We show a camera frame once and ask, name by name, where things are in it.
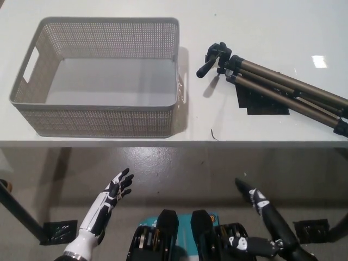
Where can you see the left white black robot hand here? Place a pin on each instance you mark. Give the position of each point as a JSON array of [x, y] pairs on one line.
[[108, 198]]

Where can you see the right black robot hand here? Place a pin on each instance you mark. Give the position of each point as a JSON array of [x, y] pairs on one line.
[[277, 225]]

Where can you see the brown and black tripod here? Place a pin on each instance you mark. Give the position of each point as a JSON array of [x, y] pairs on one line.
[[272, 74]]

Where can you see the black tape patch on desk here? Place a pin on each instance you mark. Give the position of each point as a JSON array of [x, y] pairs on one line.
[[261, 104]]

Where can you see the black table leg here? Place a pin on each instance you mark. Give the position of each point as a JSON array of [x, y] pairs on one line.
[[19, 209], [338, 227]]

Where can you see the grey perforated plastic basket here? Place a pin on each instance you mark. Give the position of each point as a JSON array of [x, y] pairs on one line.
[[108, 119]]

